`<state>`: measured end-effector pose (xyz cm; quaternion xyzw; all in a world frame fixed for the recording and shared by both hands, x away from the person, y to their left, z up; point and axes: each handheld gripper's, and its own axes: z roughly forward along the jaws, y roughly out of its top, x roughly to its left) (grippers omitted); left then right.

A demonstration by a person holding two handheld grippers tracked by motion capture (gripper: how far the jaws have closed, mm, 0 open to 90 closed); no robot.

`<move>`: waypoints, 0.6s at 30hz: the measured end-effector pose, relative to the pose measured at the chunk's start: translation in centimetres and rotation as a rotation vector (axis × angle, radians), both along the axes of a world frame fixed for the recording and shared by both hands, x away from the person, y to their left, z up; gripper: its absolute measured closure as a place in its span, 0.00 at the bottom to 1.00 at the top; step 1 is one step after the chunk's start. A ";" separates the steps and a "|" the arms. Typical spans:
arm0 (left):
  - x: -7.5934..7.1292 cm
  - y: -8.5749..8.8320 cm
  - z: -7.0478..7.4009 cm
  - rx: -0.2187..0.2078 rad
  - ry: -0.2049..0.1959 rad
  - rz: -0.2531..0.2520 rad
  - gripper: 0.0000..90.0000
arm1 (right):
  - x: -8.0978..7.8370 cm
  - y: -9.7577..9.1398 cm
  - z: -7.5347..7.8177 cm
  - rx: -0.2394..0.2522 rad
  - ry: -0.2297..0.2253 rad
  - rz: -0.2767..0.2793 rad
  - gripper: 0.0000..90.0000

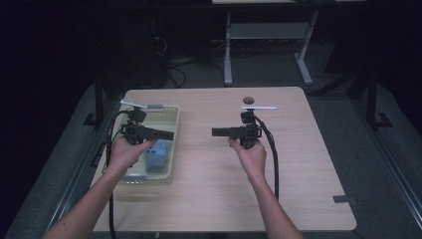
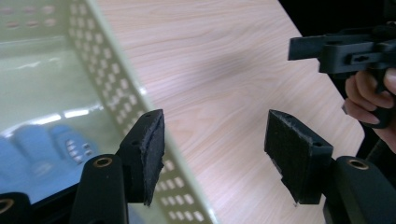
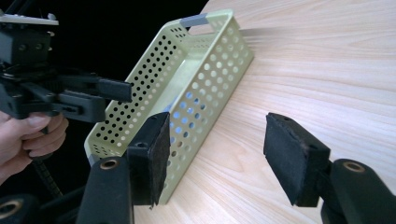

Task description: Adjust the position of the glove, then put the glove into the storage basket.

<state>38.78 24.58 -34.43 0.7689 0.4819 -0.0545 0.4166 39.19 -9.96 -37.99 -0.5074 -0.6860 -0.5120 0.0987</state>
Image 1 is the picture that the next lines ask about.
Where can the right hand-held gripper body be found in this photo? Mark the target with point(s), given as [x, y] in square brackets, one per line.
[247, 132]

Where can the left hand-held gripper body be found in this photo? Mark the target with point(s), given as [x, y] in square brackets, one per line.
[134, 131]

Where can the cream plastic basket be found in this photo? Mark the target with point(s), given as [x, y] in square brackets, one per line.
[166, 116]

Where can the blue knit glove dark dots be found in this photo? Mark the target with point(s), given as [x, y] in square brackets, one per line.
[155, 161]

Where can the person's left hand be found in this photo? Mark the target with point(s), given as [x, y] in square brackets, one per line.
[127, 154]

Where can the person's right hand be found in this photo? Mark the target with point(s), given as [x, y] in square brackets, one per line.
[253, 161]

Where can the dark tape strip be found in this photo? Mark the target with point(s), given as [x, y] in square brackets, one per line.
[343, 199]

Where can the black stand post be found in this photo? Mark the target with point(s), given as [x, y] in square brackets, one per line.
[372, 99]
[98, 99]

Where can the aluminium floor rail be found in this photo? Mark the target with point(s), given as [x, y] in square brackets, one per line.
[71, 189]
[391, 172]

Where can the grey metal desk frame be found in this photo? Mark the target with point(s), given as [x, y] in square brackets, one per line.
[265, 30]

